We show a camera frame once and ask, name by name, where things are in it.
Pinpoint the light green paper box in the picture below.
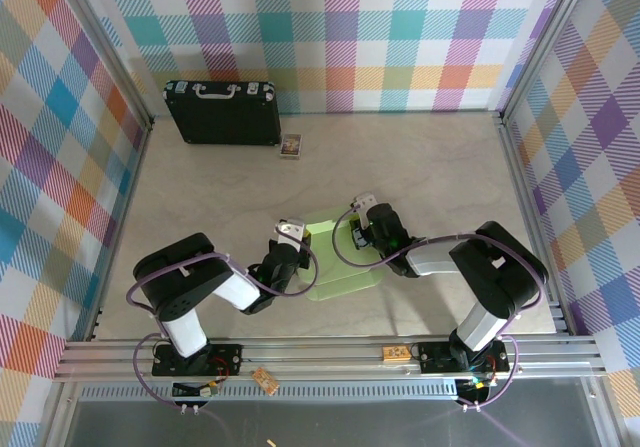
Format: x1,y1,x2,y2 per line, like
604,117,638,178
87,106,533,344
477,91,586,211
302,205,386,302

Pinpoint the small colourful card box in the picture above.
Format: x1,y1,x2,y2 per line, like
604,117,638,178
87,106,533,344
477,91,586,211
278,133,304,160

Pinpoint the perforated metal strip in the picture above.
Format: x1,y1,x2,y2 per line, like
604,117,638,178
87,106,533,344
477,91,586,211
79,385,459,401

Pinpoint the black connector with green plug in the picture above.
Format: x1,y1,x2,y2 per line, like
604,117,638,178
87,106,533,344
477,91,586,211
172,380,221,399

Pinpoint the grey metal lower panel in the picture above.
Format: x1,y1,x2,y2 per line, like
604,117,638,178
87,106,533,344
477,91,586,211
64,399,612,447

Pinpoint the black connector with lit LEDs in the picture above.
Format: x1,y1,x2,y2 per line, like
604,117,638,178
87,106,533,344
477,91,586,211
457,376,491,403

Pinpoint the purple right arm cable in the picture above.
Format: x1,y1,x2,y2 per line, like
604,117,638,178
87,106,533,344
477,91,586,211
332,206,545,412

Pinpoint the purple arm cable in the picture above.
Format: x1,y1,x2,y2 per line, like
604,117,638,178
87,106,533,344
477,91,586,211
332,206,545,412
126,243,321,412

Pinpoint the aluminium frame cross rail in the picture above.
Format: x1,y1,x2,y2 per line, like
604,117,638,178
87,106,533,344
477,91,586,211
52,335,609,383

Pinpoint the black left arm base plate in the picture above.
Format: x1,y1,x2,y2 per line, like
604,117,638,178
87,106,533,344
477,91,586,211
151,342,245,377

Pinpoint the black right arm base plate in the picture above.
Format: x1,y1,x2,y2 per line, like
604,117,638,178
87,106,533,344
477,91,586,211
417,339,511,374

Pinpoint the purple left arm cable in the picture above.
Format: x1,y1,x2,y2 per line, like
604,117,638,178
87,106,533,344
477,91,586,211
126,243,321,412

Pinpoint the black briefcase with silver handle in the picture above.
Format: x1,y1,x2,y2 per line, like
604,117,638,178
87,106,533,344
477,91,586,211
163,79,282,147

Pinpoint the aluminium side rail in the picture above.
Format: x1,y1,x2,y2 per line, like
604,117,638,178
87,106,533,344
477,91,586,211
87,116,154,342
497,114,574,337

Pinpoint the aluminium frame post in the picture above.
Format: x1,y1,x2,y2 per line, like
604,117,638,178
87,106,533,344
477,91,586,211
57,0,155,128
497,0,596,123

